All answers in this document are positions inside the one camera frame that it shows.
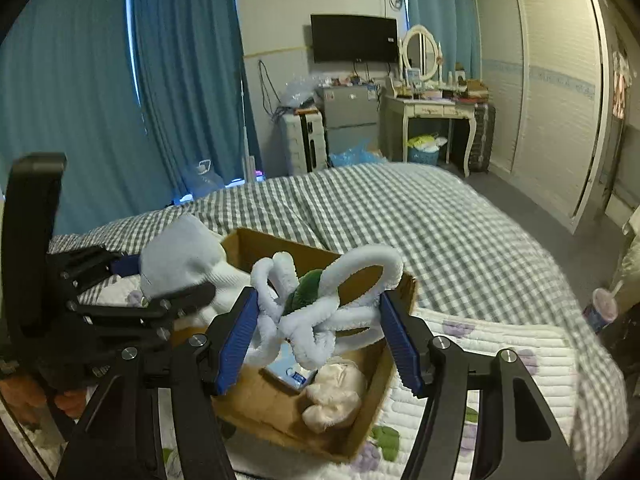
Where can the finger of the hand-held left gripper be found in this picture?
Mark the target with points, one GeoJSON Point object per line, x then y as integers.
{"type": "Point", "coordinates": [122, 265]}
{"type": "Point", "coordinates": [185, 297]}

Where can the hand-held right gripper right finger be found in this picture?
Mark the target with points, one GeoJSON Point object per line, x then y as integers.
{"type": "Point", "coordinates": [402, 345]}

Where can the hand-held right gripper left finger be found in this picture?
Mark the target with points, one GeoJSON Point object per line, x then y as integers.
{"type": "Point", "coordinates": [237, 340]}

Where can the white sock with blue toe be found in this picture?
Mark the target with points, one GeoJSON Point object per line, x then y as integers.
{"type": "Point", "coordinates": [175, 265]}

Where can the cardboard box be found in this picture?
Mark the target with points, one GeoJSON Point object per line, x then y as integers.
{"type": "Point", "coordinates": [265, 405]}

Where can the white fuzzy twisted headband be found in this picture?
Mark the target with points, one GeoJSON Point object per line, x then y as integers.
{"type": "Point", "coordinates": [320, 310]}

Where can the green soft item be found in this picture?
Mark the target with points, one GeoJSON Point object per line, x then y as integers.
{"type": "Point", "coordinates": [305, 290]}

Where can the person's left hand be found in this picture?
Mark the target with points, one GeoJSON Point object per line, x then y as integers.
{"type": "Point", "coordinates": [70, 402]}

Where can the blue and white packet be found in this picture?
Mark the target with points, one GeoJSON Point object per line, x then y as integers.
{"type": "Point", "coordinates": [290, 375]}

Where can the cream plush item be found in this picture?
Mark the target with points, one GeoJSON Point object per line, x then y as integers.
{"type": "Point", "coordinates": [335, 395]}

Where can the white floral quilt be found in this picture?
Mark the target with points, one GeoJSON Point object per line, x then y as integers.
{"type": "Point", "coordinates": [510, 340]}

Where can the grey checked blanket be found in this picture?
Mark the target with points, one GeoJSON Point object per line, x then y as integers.
{"type": "Point", "coordinates": [425, 230]}

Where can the large clear water bottle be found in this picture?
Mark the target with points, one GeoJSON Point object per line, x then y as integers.
{"type": "Point", "coordinates": [202, 177]}

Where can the white suitcase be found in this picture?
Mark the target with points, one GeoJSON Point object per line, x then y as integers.
{"type": "Point", "coordinates": [300, 142]}

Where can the blue plastic bag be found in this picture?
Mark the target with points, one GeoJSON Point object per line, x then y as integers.
{"type": "Point", "coordinates": [355, 155]}

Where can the blue basket with clutter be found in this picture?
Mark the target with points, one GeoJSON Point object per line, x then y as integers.
{"type": "Point", "coordinates": [425, 150]}

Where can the drink cup with straw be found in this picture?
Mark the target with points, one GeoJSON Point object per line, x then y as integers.
{"type": "Point", "coordinates": [602, 310]}

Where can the dark suitcase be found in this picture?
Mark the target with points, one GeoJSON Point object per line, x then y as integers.
{"type": "Point", "coordinates": [482, 135]}

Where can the grey small fridge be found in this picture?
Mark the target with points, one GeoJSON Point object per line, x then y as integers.
{"type": "Point", "coordinates": [350, 115]}

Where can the clear plastic bag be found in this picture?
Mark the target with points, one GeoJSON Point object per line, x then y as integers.
{"type": "Point", "coordinates": [300, 91]}

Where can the white dressing table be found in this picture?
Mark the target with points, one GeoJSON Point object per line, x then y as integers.
{"type": "Point", "coordinates": [425, 109]}

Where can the white sliding wardrobe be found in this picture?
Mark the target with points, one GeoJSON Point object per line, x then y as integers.
{"type": "Point", "coordinates": [545, 90]}

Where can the white oval mirror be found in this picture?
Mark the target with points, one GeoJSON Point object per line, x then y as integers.
{"type": "Point", "coordinates": [421, 50]}

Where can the hanging printed garment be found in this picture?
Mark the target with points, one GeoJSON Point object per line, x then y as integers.
{"type": "Point", "coordinates": [620, 85]}

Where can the black wall television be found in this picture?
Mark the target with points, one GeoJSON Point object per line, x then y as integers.
{"type": "Point", "coordinates": [354, 39]}

